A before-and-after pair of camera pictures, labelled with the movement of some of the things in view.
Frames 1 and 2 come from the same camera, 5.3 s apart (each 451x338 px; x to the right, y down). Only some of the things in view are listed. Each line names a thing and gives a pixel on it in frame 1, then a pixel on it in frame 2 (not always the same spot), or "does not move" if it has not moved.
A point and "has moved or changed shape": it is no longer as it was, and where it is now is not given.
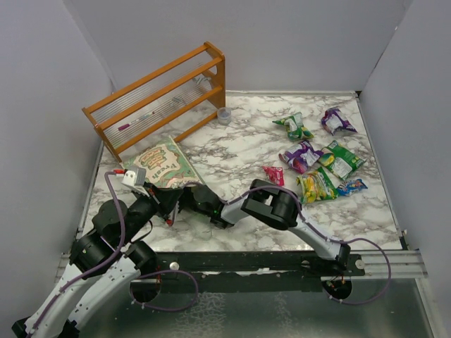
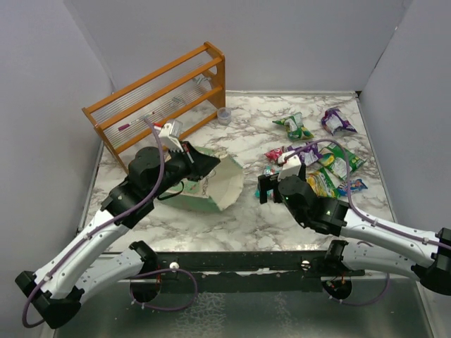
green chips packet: x=339 y=160 does not move
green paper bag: x=165 y=164 has moved or changed shape
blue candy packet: x=348 y=187 does not move
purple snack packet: x=335 y=119 does not move
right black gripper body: x=188 y=201 to x=270 y=182
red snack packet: x=275 y=174 has moved or changed shape
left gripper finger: x=168 y=198 to x=200 y=165
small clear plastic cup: x=224 y=115 does not move
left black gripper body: x=150 y=189 to x=177 y=169
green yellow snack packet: x=294 y=127 does not move
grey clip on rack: x=199 y=79 does not move
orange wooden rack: x=141 y=109 does not move
